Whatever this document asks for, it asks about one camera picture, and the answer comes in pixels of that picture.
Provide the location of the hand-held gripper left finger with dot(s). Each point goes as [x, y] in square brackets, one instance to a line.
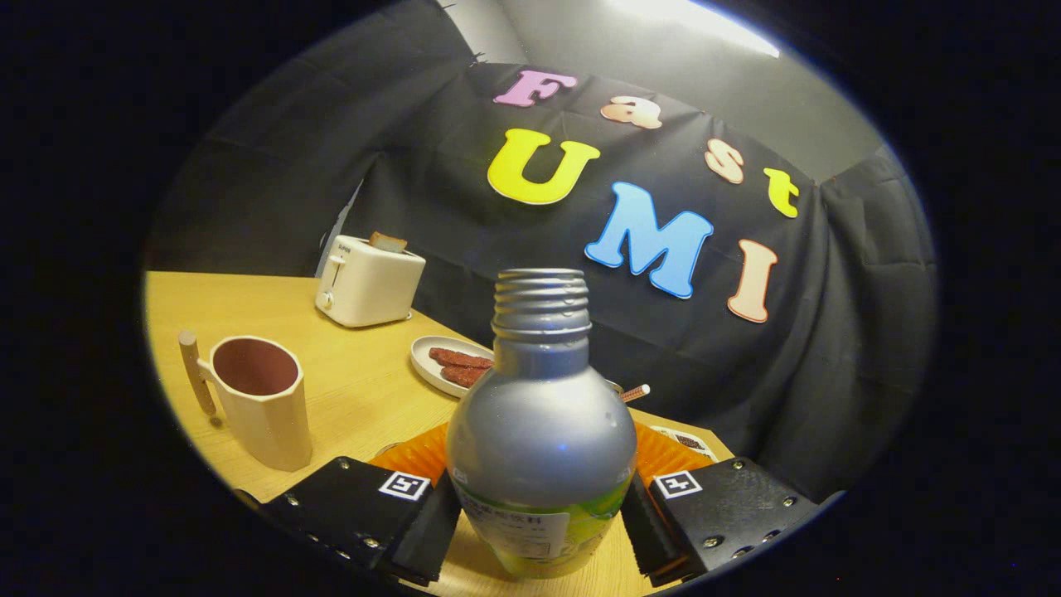
[427, 539]

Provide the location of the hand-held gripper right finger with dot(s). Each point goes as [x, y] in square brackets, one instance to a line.
[642, 531]

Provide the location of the silver bottle with green label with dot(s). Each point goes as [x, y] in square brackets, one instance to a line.
[539, 431]

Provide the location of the white divided snack dish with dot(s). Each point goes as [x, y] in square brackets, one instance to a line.
[667, 433]

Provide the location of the brown striped stick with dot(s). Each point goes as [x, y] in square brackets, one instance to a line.
[637, 393]

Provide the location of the wooden table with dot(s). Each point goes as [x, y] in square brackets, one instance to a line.
[365, 398]

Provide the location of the red sausage slice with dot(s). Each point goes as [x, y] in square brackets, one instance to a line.
[464, 376]
[460, 358]

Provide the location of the white oval plate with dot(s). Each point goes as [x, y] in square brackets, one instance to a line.
[427, 365]

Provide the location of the black backdrop cloth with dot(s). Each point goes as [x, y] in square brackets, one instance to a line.
[829, 373]

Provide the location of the white toaster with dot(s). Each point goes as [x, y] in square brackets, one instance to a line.
[369, 286]

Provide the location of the toast slice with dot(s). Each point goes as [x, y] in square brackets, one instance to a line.
[388, 243]

